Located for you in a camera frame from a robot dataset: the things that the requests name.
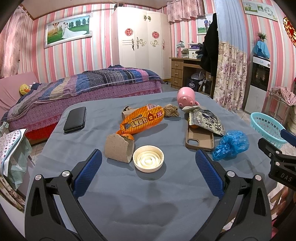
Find desk lamp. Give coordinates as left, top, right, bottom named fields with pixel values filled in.
left=176, top=41, right=185, bottom=58

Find striped patchwork blanket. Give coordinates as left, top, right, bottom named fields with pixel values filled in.
left=1, top=65, right=163, bottom=122

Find wooden desk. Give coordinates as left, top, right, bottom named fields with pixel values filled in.
left=170, top=57, right=216, bottom=98

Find grey printed snack wrapper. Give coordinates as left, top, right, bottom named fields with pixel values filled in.
left=182, top=105, right=225, bottom=136

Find blue cloth on refrigerator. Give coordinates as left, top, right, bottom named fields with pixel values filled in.
left=253, top=40, right=270, bottom=59

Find yellow duck plush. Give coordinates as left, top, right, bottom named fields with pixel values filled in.
left=19, top=84, right=31, bottom=96

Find brown phone case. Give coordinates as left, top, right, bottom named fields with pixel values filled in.
left=185, top=126, right=215, bottom=151

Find black hanging coat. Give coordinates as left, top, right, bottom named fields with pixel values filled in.
left=200, top=13, right=219, bottom=77

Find pink clothes on rack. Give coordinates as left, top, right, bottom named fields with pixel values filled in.
left=271, top=86, right=296, bottom=106

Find floral curtain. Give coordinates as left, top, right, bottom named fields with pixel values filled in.
left=213, top=42, right=247, bottom=110

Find turquoise plastic basket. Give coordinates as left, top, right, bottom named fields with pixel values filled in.
left=250, top=112, right=287, bottom=149

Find white box on desk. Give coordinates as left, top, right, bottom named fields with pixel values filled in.
left=189, top=49, right=202, bottom=59

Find pink valance curtain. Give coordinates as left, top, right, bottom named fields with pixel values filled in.
left=166, top=0, right=205, bottom=22

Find brown paper ball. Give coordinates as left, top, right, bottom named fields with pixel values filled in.
left=164, top=104, right=179, bottom=118

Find pink pig mug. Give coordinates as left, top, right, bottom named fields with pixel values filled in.
left=177, top=87, right=200, bottom=108

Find grey-blue table cloth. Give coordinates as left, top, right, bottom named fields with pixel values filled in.
left=24, top=90, right=278, bottom=241

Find blue plastic bag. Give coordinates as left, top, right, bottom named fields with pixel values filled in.
left=212, top=131, right=249, bottom=161

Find black box under desk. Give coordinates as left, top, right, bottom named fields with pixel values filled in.
left=186, top=78, right=200, bottom=92

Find orange fruit peel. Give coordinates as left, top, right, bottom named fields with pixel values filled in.
left=116, top=130, right=134, bottom=140

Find framed wedding photo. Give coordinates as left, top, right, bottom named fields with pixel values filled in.
left=44, top=14, right=92, bottom=49

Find polka dot bag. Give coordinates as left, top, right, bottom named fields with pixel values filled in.
left=1, top=128, right=32, bottom=190

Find small potted plant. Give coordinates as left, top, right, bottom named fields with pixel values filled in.
left=257, top=32, right=267, bottom=42

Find pink window curtain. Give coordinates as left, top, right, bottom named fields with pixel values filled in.
left=1, top=6, right=28, bottom=78

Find bed with purple sheet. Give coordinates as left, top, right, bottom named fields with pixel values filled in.
left=2, top=80, right=163, bottom=143

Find wall picture right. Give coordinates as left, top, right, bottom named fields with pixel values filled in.
left=242, top=1, right=278, bottom=21

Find black phone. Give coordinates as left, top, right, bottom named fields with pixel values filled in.
left=63, top=106, right=86, bottom=133

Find white wardrobe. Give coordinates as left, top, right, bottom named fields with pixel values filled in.
left=111, top=6, right=171, bottom=80

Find small framed photo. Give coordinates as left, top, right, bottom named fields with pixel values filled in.
left=197, top=14, right=213, bottom=35

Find cream plastic lid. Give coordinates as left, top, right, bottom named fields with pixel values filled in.
left=133, top=145, right=165, bottom=173

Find orange snack bag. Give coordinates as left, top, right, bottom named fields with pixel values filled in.
left=116, top=104, right=165, bottom=135

